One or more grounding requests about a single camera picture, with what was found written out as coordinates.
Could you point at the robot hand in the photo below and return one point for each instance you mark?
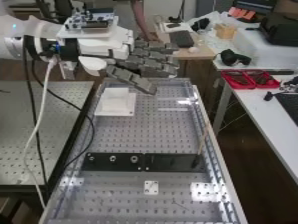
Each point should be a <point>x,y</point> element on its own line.
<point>110,43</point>

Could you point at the person's forearm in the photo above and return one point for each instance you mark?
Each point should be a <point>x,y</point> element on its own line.
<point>141,20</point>

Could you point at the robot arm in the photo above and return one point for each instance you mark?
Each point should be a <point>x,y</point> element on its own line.
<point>17,31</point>

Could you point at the small white box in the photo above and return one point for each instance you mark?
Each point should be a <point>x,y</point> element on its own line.
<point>116,101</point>

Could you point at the wooden desk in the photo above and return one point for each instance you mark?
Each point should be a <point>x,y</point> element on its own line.
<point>200,53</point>

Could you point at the black headphones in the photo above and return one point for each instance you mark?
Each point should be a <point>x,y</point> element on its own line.
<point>233,57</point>

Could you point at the red tray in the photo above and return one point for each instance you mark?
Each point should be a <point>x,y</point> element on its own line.
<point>265,79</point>
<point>238,80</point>

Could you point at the clear box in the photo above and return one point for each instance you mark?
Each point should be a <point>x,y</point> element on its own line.
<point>177,133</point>

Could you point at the black plate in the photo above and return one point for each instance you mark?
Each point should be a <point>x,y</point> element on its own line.
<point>120,162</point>

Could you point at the black bag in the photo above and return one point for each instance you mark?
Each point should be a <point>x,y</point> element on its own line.
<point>281,30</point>

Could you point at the long white desk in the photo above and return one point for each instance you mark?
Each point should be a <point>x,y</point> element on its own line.
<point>266,116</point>

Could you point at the small white screwed block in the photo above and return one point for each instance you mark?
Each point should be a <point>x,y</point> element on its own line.
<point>150,187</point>

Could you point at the black desk mat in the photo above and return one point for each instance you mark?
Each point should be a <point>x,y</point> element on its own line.
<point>289,106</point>

